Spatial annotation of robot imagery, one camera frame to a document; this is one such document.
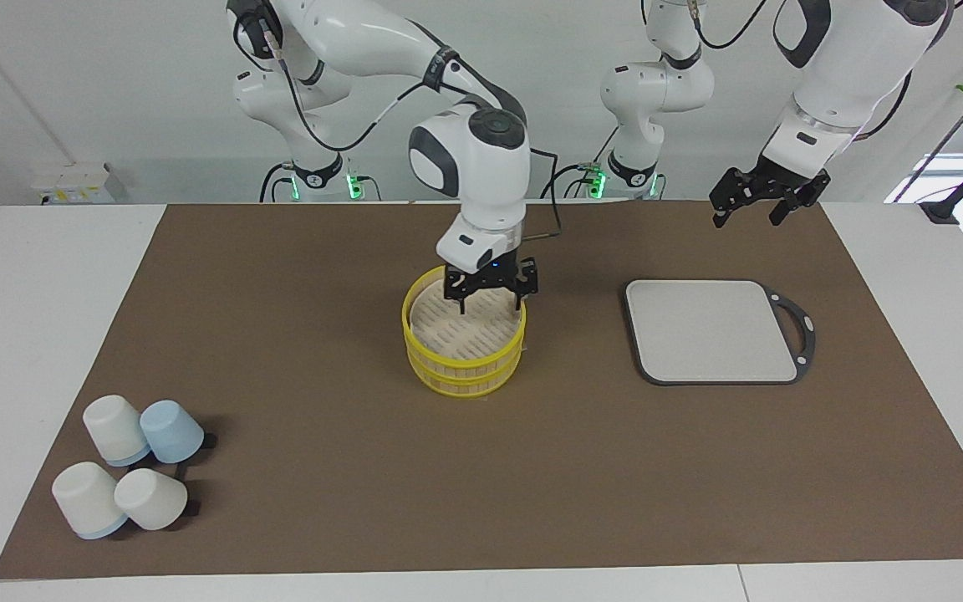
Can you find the cream white cup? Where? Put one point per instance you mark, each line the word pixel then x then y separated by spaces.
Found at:
pixel 150 498

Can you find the white cup blue rim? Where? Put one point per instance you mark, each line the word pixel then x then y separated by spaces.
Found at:
pixel 114 426
pixel 84 497

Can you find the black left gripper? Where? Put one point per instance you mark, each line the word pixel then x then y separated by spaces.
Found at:
pixel 774 182

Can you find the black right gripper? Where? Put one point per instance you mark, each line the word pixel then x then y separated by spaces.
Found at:
pixel 490 280

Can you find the yellow steamer tier with liner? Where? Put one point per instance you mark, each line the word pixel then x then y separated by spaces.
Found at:
pixel 465 334

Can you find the brown table mat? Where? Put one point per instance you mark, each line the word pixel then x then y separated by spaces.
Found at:
pixel 323 468

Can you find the yellow bamboo steamer base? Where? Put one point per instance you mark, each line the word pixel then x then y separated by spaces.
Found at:
pixel 465 383

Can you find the grey cutting board dark rim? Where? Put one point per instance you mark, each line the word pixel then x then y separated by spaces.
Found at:
pixel 699 334

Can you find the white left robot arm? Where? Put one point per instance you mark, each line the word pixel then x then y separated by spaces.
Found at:
pixel 853 58

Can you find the white power socket box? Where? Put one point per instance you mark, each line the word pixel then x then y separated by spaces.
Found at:
pixel 72 184

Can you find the light blue cup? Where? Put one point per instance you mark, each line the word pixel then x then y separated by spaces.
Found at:
pixel 172 431

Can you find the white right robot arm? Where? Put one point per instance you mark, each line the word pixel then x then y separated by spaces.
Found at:
pixel 481 167

